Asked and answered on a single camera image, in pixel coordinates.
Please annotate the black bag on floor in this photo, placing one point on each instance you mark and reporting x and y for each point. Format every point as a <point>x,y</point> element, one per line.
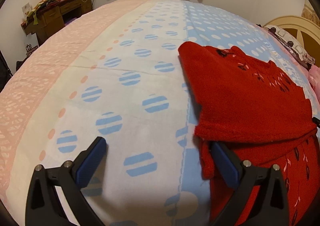
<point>5,72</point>

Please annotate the white black patterned pillow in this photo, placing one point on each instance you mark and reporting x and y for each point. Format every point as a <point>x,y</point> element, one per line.
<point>293,47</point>

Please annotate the red knit sweater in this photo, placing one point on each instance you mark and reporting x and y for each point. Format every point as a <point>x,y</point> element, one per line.
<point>257,111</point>

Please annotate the blue pink polka-dot bedspread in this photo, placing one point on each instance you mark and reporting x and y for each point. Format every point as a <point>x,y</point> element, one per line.
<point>115,73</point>

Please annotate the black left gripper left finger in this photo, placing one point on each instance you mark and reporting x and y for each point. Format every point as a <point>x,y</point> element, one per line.
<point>43,205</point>

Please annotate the cream star headboard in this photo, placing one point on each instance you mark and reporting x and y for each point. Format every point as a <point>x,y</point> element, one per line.
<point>304,30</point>

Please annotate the white box beside desk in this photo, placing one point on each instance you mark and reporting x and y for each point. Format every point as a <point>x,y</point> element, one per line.
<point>31,44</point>

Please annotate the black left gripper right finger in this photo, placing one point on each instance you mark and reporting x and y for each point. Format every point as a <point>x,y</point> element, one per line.
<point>270,206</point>

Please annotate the beige curtain by headboard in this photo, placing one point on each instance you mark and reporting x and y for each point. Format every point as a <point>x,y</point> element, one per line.
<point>309,13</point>

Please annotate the pink quilt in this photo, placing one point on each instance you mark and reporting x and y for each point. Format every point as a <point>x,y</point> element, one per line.
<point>314,78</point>

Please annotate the dark wooden desk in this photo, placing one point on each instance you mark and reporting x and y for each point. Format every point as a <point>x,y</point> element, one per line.
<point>54,16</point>

